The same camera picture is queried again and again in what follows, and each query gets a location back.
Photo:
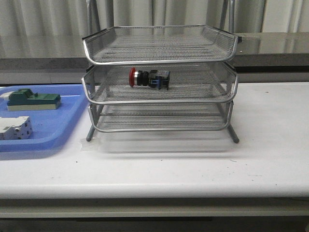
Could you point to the red emergency stop push button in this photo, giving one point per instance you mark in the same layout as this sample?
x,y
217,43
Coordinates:
x,y
158,79

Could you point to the silver mesh top tray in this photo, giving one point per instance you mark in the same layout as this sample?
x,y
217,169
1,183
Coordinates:
x,y
125,45

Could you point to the blue plastic tray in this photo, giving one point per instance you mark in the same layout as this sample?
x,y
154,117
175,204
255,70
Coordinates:
x,y
50,128

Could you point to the green and beige electrical block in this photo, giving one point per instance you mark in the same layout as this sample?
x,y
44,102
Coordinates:
x,y
25,100

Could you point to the white circuit breaker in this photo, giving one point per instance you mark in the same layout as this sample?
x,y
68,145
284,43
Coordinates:
x,y
15,128

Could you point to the grey metal rack frame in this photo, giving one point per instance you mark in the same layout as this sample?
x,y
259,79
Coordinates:
x,y
93,25

